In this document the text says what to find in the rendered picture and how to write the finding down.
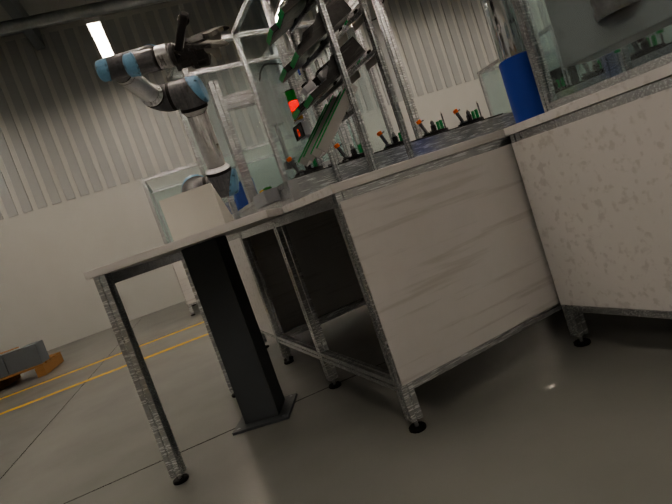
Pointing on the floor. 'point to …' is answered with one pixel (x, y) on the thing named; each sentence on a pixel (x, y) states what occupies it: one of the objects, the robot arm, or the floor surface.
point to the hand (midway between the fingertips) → (228, 32)
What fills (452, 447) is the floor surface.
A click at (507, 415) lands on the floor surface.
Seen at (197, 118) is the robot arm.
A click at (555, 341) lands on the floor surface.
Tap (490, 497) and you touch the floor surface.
